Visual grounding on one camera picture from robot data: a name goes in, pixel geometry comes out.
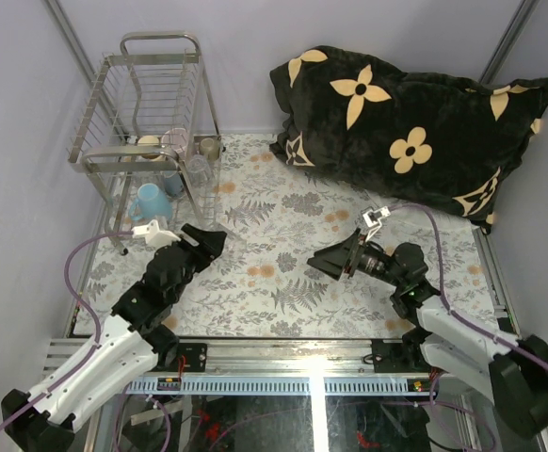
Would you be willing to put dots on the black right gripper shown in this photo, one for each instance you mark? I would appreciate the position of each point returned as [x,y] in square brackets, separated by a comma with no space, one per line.
[348,254]

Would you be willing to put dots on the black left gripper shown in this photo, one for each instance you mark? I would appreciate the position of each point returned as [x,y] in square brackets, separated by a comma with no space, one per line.
[211,245]

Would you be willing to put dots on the clear faceted drinking glass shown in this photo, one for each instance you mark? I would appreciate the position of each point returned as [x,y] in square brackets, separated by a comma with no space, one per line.
[232,239]

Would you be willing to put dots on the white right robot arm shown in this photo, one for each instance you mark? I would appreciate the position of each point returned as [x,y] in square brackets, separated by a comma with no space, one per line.
[511,372]

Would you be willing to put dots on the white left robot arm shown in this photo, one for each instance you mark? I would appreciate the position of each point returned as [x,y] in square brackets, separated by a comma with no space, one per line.
[132,340]

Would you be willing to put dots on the steel two-tier dish rack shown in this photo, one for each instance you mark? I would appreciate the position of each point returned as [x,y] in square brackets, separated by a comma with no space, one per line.
[154,83]

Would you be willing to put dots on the blue textured square mug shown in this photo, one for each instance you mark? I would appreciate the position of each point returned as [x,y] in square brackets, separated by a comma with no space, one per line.
[172,183]

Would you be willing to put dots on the light blue ceramic mug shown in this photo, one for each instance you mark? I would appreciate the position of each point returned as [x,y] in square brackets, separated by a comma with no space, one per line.
[150,202]

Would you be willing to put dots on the clear glass tumbler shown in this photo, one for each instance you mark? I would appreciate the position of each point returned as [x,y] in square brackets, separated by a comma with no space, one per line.
[199,170]

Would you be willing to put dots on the floral patterned table mat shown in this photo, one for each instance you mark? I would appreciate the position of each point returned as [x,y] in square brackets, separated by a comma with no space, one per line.
[267,289]

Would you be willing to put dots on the olive green ceramic mug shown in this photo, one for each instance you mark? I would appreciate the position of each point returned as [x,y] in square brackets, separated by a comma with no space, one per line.
[210,148]

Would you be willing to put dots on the pink ribbed ceramic mug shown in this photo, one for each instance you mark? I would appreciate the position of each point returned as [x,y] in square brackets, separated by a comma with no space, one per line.
[176,140]

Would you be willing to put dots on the black floral plush pillow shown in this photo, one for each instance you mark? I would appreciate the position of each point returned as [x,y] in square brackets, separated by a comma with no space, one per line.
[442,141]

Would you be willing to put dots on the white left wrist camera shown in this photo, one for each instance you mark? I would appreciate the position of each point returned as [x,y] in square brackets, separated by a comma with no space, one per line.
[154,236]

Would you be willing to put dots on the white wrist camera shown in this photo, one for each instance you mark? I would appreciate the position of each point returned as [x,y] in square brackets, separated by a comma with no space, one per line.
[154,236]
[373,220]

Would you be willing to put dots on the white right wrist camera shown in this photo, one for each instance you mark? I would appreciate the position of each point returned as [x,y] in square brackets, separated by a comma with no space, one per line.
[373,220]

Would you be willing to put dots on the aluminium front rail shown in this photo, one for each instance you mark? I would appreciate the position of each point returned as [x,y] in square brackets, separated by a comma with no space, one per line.
[233,367]

